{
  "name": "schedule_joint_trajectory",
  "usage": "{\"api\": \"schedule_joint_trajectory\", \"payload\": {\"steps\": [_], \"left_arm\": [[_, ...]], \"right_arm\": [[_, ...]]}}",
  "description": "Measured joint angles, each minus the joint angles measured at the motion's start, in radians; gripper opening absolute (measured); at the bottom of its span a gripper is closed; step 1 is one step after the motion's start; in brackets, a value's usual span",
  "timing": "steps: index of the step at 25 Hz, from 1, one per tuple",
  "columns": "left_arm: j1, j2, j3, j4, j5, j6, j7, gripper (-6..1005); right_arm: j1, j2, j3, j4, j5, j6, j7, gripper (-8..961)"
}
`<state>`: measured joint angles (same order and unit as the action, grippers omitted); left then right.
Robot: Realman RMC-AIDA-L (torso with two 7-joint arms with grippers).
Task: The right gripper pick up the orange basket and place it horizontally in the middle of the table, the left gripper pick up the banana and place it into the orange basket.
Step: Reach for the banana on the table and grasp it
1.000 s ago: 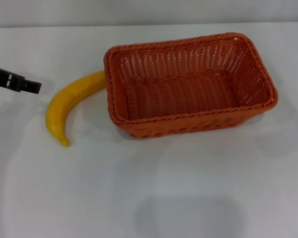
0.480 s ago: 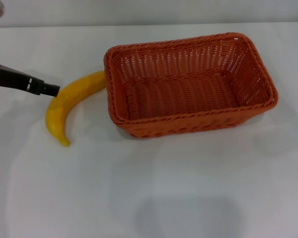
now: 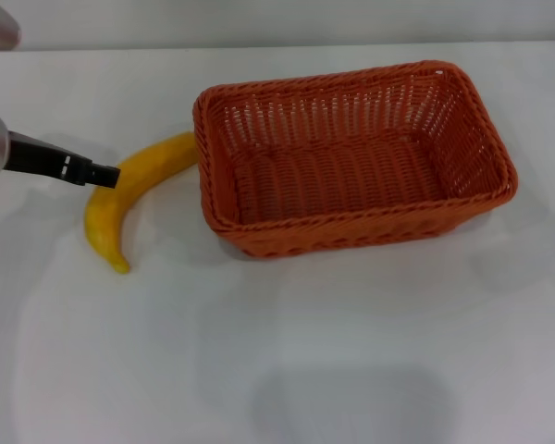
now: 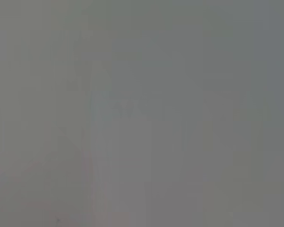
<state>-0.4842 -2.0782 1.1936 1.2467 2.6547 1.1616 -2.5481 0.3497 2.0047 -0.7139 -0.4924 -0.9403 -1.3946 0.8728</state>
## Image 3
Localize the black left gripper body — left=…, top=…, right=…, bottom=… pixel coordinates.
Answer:
left=4, top=131, right=64, bottom=179

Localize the yellow plastic banana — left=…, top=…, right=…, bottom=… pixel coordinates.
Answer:
left=83, top=131, right=198, bottom=276

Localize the orange woven plastic basket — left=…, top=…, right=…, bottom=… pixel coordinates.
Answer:
left=192, top=58, right=520, bottom=260

